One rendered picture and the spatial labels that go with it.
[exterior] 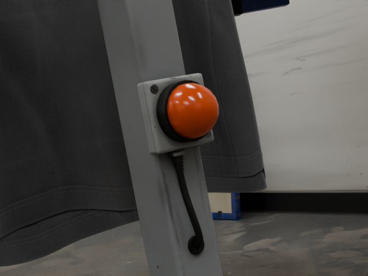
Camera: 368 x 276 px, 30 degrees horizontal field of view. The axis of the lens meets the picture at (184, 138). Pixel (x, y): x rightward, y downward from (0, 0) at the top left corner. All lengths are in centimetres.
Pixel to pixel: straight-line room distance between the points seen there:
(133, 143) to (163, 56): 7
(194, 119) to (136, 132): 6
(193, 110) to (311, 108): 287
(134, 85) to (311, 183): 295
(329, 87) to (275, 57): 37
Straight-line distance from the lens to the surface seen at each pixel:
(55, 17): 77
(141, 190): 50
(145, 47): 48
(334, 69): 318
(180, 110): 45
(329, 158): 329
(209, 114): 45
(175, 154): 47
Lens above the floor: 66
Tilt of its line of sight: 3 degrees down
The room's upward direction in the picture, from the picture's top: 11 degrees counter-clockwise
